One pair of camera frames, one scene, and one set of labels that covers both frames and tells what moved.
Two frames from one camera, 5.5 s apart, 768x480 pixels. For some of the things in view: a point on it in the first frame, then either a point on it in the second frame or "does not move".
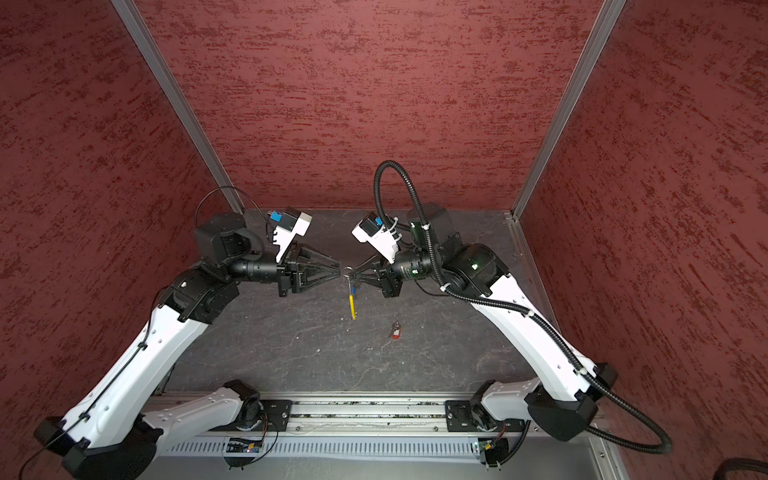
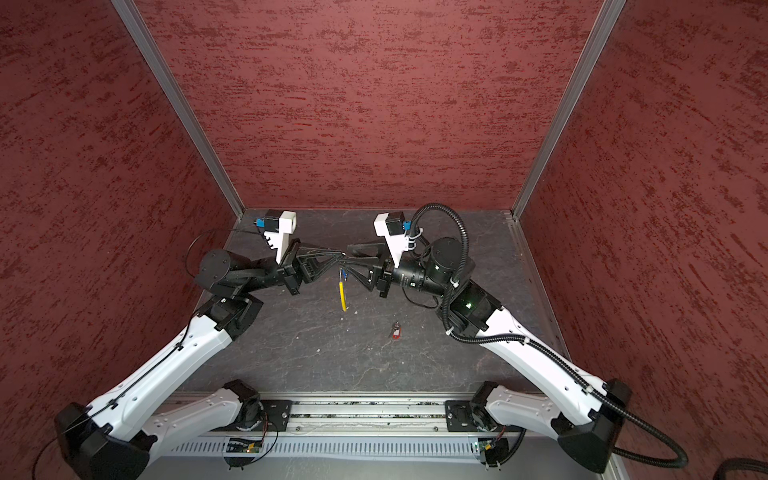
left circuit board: [243, 445] does not move
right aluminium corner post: [607, 15] does not move
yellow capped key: [352, 307] -> [343, 300]
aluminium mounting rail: [367, 419] does not move
